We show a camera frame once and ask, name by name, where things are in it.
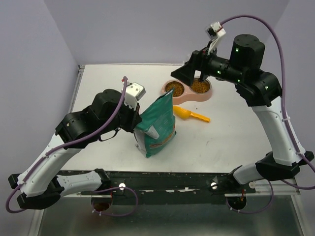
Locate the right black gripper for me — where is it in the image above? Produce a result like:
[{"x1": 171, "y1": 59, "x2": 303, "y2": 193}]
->
[{"x1": 170, "y1": 40, "x2": 244, "y2": 86}]

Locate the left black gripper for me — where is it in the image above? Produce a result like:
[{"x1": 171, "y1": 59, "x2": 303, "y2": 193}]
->
[{"x1": 99, "y1": 97, "x2": 142, "y2": 135}]

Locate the teal dog food bag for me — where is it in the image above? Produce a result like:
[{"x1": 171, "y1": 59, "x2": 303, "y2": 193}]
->
[{"x1": 134, "y1": 89, "x2": 176, "y2": 158}]

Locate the yellow plastic scoop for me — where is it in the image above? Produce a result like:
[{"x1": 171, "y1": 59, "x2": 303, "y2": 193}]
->
[{"x1": 173, "y1": 106, "x2": 211, "y2": 122}]

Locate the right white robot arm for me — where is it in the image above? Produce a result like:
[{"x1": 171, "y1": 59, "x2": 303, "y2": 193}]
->
[{"x1": 171, "y1": 34, "x2": 314, "y2": 193}]

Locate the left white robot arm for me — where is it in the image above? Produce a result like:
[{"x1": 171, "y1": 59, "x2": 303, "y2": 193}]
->
[{"x1": 8, "y1": 85, "x2": 145, "y2": 211}]

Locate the pink double pet bowl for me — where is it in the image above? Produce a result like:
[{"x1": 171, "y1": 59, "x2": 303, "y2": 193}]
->
[{"x1": 160, "y1": 77, "x2": 213, "y2": 105}]

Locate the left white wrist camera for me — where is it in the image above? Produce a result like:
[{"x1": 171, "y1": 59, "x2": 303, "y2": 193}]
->
[{"x1": 124, "y1": 82, "x2": 146, "y2": 110}]

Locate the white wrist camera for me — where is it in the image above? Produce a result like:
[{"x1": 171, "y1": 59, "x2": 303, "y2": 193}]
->
[
  {"x1": 124, "y1": 82, "x2": 146, "y2": 110},
  {"x1": 205, "y1": 22, "x2": 226, "y2": 54}
]

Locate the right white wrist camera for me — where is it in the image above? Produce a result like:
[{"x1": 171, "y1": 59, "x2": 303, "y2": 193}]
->
[{"x1": 205, "y1": 22, "x2": 226, "y2": 54}]

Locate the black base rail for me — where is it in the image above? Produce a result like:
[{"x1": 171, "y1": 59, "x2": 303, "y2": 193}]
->
[{"x1": 80, "y1": 169, "x2": 256, "y2": 205}]

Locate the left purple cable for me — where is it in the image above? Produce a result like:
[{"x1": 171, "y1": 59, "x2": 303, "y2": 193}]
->
[{"x1": 5, "y1": 76, "x2": 138, "y2": 217}]

